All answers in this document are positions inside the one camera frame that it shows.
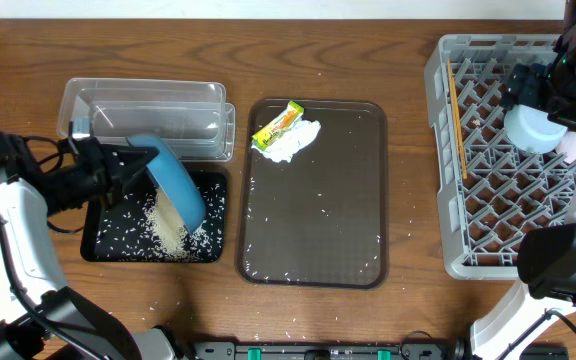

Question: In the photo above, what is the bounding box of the clear plastic bin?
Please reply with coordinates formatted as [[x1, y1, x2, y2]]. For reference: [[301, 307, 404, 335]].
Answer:
[[57, 78, 234, 161]]

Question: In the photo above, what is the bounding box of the black plastic tray bin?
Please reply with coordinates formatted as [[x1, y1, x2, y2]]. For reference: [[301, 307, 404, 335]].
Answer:
[[80, 172, 228, 263]]

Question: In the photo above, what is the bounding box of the dark blue plate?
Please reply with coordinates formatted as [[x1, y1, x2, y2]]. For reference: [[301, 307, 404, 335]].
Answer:
[[126, 134, 206, 233]]

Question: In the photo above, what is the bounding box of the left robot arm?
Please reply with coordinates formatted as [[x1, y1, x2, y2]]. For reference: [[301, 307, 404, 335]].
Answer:
[[0, 132, 183, 360]]

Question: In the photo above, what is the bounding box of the dark brown serving tray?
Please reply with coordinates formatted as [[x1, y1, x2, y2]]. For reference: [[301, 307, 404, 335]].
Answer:
[[236, 100, 389, 289]]

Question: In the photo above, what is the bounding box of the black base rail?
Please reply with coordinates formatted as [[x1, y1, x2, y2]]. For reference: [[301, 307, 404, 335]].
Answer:
[[192, 341, 569, 360]]

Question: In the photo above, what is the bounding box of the yellow green snack wrapper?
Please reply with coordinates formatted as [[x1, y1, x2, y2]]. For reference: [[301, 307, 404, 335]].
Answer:
[[252, 101, 304, 151]]

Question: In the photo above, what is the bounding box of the grey dishwasher rack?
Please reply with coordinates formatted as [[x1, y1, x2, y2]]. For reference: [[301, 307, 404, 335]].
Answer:
[[424, 34, 576, 280]]

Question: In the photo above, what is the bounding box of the white tissue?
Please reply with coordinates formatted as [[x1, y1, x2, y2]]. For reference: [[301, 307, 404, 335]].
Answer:
[[251, 120, 321, 163]]

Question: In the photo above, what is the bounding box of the light blue bowl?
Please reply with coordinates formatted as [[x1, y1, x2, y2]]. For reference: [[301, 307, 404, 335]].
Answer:
[[504, 105, 567, 154]]

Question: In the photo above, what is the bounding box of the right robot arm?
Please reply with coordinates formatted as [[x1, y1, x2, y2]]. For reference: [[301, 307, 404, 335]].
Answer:
[[454, 0, 576, 359]]

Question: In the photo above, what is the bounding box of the pink cup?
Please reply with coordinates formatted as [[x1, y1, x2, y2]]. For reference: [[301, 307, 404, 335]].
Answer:
[[555, 131, 576, 164]]

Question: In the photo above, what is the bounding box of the pile of white rice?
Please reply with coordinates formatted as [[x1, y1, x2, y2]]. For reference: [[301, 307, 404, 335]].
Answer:
[[144, 188, 199, 262]]

